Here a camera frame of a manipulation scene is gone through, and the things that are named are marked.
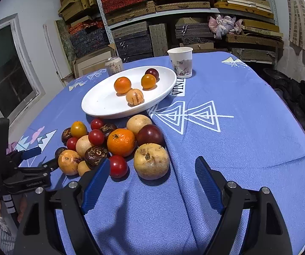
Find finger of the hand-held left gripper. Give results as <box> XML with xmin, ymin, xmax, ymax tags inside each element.
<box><xmin>17</xmin><ymin>158</ymin><xmax>60</xmax><ymax>177</ymax></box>
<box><xmin>8</xmin><ymin>147</ymin><xmax>42</xmax><ymax>162</ymax></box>

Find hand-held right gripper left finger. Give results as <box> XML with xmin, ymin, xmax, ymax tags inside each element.
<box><xmin>13</xmin><ymin>158</ymin><xmax>111</xmax><ymax>255</ymax></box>

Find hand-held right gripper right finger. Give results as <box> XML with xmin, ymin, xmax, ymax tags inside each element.
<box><xmin>195</xmin><ymin>156</ymin><xmax>294</xmax><ymax>255</ymax></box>

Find small orange-tan fruit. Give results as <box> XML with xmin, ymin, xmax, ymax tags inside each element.
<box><xmin>77</xmin><ymin>160</ymin><xmax>91</xmax><ymax>177</ymax></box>

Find orange spotted round fruit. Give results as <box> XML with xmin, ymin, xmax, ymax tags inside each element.
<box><xmin>58</xmin><ymin>149</ymin><xmax>82</xmax><ymax>176</ymax></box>

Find red cherry tomato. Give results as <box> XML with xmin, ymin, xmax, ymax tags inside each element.
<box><xmin>88</xmin><ymin>129</ymin><xmax>105</xmax><ymax>146</ymax></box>
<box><xmin>66</xmin><ymin>137</ymin><xmax>79</xmax><ymax>151</ymax></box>
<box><xmin>90</xmin><ymin>118</ymin><xmax>105</xmax><ymax>130</ymax></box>
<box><xmin>108</xmin><ymin>155</ymin><xmax>129</xmax><ymax>178</ymax></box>

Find tan round fruit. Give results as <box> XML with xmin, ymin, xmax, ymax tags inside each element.
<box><xmin>75</xmin><ymin>135</ymin><xmax>95</xmax><ymax>158</ymax></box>
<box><xmin>126</xmin><ymin>114</ymin><xmax>153</xmax><ymax>136</ymax></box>

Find yellow-orange cherry tomato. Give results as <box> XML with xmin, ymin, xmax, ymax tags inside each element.
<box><xmin>70</xmin><ymin>121</ymin><xmax>88</xmax><ymax>139</ymax></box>

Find dark purple plum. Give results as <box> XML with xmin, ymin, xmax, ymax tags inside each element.
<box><xmin>136</xmin><ymin>124</ymin><xmax>165</xmax><ymax>147</ymax></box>
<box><xmin>145</xmin><ymin>68</ymin><xmax>160</xmax><ymax>81</ymax></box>

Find white oval plate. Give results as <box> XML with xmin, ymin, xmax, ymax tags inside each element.
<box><xmin>81</xmin><ymin>66</ymin><xmax>177</xmax><ymax>119</ymax></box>

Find blue printed tablecloth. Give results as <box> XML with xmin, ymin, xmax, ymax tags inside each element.
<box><xmin>9</xmin><ymin>49</ymin><xmax>305</xmax><ymax>255</ymax></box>

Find white framed window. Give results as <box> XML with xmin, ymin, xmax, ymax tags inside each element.
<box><xmin>0</xmin><ymin>13</ymin><xmax>46</xmax><ymax>128</ymax></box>

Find peach striped fruit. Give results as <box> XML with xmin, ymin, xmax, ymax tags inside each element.
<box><xmin>126</xmin><ymin>88</ymin><xmax>144</xmax><ymax>105</ymax></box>

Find white board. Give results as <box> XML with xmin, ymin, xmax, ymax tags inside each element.
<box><xmin>43</xmin><ymin>21</ymin><xmax>73</xmax><ymax>81</ymax></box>

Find cardboard box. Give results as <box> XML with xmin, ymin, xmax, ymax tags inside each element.
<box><xmin>73</xmin><ymin>44</ymin><xmax>117</xmax><ymax>79</ymax></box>

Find green marbled panel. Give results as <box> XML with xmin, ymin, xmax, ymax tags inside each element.
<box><xmin>55</xmin><ymin>19</ymin><xmax>76</xmax><ymax>59</ymax></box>

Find orange cherry tomato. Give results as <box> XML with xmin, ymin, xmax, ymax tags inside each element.
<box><xmin>141</xmin><ymin>74</ymin><xmax>157</xmax><ymax>89</ymax></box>

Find drink can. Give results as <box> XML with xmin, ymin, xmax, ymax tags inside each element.
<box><xmin>105</xmin><ymin>56</ymin><xmax>123</xmax><ymax>75</ymax></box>

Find stack of blue patterned boxes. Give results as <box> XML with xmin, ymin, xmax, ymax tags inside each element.
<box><xmin>70</xmin><ymin>28</ymin><xmax>110</xmax><ymax>58</ymax></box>

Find black jacket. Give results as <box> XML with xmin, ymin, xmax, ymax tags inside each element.
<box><xmin>263</xmin><ymin>68</ymin><xmax>305</xmax><ymax>144</ymax></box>

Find printed paper cup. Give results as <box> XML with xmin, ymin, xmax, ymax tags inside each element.
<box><xmin>167</xmin><ymin>47</ymin><xmax>193</xmax><ymax>79</ymax></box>

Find dark round object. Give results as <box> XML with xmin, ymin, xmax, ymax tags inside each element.
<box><xmin>263</xmin><ymin>68</ymin><xmax>283</xmax><ymax>85</ymax></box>

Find stack of dark grey boxes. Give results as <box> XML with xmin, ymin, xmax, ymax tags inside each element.
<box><xmin>112</xmin><ymin>21</ymin><xmax>153</xmax><ymax>63</ymax></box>

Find stack of small woven boxes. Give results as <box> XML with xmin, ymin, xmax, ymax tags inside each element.
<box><xmin>58</xmin><ymin>0</ymin><xmax>98</xmax><ymax>24</ymax></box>

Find stack of brown flat boxes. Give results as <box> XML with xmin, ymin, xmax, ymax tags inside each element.
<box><xmin>174</xmin><ymin>17</ymin><xmax>284</xmax><ymax>61</ymax></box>

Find grey upright woven box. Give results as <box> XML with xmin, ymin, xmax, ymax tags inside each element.
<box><xmin>149</xmin><ymin>23</ymin><xmax>168</xmax><ymax>57</ymax></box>

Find crumpled pink cloth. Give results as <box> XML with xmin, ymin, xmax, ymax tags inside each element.
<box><xmin>208</xmin><ymin>14</ymin><xmax>244</xmax><ymax>40</ymax></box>

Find metal shelf rack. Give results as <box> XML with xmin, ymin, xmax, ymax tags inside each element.
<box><xmin>91</xmin><ymin>0</ymin><xmax>284</xmax><ymax>69</ymax></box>

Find stack of tan woven boxes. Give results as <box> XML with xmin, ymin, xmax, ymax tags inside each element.
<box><xmin>95</xmin><ymin>0</ymin><xmax>274</xmax><ymax>26</ymax></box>

